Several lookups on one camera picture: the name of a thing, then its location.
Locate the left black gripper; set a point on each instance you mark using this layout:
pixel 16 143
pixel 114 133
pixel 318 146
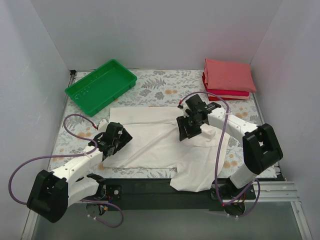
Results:
pixel 122 136

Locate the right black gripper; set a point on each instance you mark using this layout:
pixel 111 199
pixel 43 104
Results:
pixel 186 127

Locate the white t-shirt red print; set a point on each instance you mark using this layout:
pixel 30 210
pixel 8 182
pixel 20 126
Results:
pixel 155 144

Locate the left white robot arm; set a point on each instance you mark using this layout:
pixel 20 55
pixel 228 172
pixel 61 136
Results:
pixel 54 191

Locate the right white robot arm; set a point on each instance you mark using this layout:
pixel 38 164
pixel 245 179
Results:
pixel 261 148

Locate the floral patterned table mat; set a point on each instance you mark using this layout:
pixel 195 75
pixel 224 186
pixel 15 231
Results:
pixel 153 88

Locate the magenta folded t-shirt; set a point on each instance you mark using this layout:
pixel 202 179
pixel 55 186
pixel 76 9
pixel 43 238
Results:
pixel 229 92

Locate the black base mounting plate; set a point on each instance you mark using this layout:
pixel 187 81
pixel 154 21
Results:
pixel 157 194

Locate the green plastic tray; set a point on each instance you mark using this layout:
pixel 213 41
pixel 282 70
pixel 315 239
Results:
pixel 101 87

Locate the salmon pink folded t-shirt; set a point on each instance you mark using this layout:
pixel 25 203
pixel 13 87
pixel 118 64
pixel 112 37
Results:
pixel 229 76

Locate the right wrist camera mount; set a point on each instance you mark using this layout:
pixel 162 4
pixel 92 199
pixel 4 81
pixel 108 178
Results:
pixel 185 109

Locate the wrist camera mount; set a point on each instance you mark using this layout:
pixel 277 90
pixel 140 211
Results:
pixel 185 109
pixel 102 125

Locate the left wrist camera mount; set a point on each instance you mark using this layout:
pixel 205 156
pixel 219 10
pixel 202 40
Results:
pixel 102 125

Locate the aluminium frame rail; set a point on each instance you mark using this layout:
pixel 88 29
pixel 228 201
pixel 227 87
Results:
pixel 277 216

